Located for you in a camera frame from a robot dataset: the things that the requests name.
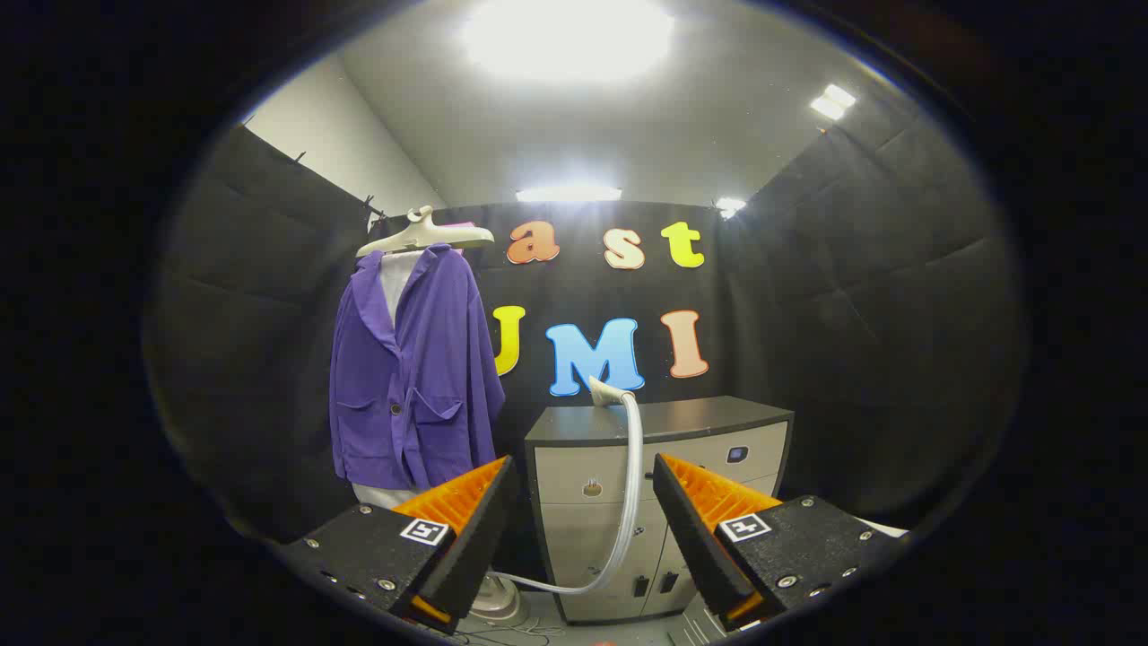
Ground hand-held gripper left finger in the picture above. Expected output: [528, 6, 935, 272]
[278, 455, 519, 636]

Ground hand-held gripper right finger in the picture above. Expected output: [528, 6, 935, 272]
[652, 453, 911, 633]

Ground white garment steamer base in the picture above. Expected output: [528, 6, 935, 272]
[471, 574, 530, 626]

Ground purple corduroy jacket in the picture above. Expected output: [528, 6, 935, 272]
[328, 244, 506, 493]

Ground cream plastic clothes hanger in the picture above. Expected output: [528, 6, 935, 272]
[356, 205, 496, 259]

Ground grey drawer cabinet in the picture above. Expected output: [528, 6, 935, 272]
[525, 396, 796, 624]

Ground white hanging ironing pad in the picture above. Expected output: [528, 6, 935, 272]
[352, 251, 424, 511]

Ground rectangular ceiling light panel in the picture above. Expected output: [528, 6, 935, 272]
[810, 83, 857, 122]

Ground large bright ceiling light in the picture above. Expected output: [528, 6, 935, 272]
[462, 0, 675, 82]

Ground thin floor cables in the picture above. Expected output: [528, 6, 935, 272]
[453, 624, 557, 646]

